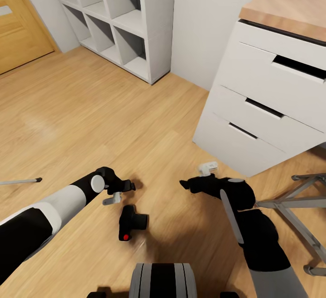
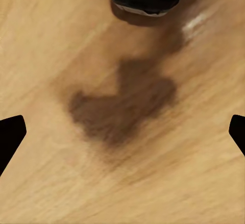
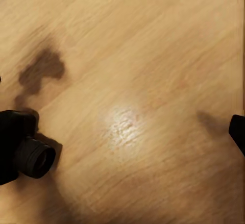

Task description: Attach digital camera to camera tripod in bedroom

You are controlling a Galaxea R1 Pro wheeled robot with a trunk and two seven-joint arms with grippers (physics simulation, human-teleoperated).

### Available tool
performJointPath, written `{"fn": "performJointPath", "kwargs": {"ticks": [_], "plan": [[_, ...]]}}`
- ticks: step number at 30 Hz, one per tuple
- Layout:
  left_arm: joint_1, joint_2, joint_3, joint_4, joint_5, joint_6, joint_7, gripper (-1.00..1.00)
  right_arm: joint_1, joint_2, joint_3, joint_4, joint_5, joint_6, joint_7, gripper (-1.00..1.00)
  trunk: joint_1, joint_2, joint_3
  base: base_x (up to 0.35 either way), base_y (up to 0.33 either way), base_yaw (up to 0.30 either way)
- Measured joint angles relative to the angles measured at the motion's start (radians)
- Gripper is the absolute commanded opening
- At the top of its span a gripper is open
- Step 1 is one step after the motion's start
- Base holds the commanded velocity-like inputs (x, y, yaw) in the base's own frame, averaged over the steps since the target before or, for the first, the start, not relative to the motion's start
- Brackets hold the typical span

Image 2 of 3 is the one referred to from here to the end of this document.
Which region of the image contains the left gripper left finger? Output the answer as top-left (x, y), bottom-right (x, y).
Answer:
top-left (0, 115), bottom-right (27, 176)

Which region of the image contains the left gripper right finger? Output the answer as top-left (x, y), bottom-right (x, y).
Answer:
top-left (229, 115), bottom-right (245, 156)

